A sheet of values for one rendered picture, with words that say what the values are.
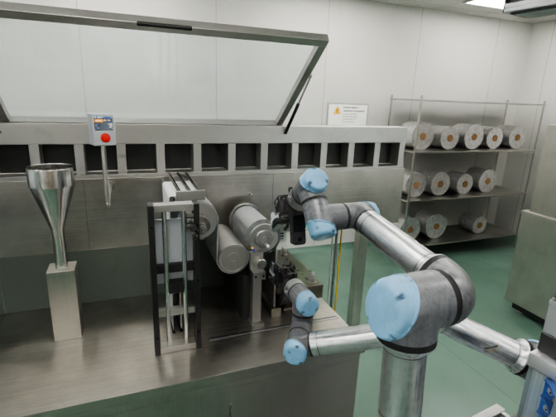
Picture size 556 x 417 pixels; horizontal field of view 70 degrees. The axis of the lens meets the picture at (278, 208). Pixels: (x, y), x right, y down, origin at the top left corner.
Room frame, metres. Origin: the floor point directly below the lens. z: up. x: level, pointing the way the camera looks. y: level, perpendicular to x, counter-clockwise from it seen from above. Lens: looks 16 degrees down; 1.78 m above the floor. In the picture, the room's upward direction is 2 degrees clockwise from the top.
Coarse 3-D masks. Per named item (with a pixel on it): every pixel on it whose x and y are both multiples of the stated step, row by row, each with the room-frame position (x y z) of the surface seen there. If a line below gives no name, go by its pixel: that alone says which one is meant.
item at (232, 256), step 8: (224, 232) 1.55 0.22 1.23; (232, 232) 1.60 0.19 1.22; (224, 240) 1.47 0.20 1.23; (232, 240) 1.47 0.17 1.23; (224, 248) 1.41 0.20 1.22; (232, 248) 1.43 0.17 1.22; (240, 248) 1.44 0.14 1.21; (224, 256) 1.42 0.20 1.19; (232, 256) 1.43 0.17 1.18; (240, 256) 1.44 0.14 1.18; (248, 256) 1.44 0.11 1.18; (224, 264) 1.42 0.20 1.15; (232, 264) 1.42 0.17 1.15; (240, 264) 1.44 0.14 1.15; (232, 272) 1.42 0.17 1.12
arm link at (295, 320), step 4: (292, 312) 1.23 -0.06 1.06; (292, 316) 1.23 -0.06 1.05; (296, 316) 1.21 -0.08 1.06; (312, 316) 1.23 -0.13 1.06; (292, 320) 1.23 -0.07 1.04; (296, 320) 1.21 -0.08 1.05; (300, 320) 1.21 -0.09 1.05; (304, 320) 1.21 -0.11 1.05; (308, 320) 1.21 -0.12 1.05; (312, 320) 1.23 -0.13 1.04; (292, 324) 1.20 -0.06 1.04; (296, 324) 1.19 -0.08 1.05; (300, 324) 1.18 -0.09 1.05; (304, 324) 1.19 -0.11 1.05; (308, 324) 1.20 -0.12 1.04; (312, 324) 1.23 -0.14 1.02; (308, 328) 1.18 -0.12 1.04; (312, 328) 1.24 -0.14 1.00
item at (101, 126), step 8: (88, 120) 1.29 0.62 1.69; (96, 120) 1.27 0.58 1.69; (104, 120) 1.28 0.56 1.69; (112, 120) 1.30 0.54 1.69; (96, 128) 1.27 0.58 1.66; (104, 128) 1.28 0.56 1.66; (112, 128) 1.30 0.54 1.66; (96, 136) 1.27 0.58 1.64; (104, 136) 1.27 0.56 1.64; (112, 136) 1.30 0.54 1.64; (96, 144) 1.27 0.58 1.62; (104, 144) 1.28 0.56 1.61; (112, 144) 1.30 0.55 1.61
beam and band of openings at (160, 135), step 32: (0, 128) 1.45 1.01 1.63; (32, 128) 1.49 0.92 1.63; (64, 128) 1.52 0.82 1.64; (128, 128) 1.61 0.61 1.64; (160, 128) 1.65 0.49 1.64; (192, 128) 1.70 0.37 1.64; (224, 128) 1.75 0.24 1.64; (256, 128) 1.80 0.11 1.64; (320, 128) 1.92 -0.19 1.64; (352, 128) 1.98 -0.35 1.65; (384, 128) 2.05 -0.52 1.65; (0, 160) 1.51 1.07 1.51; (32, 160) 1.48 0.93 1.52; (64, 160) 1.58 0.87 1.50; (96, 160) 1.63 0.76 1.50; (128, 160) 1.67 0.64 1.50; (160, 160) 1.65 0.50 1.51; (192, 160) 1.73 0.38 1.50; (224, 160) 1.82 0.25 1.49; (256, 160) 1.86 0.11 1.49; (288, 160) 1.90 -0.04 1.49; (320, 160) 1.92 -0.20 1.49; (352, 160) 1.99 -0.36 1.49; (384, 160) 2.15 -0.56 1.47
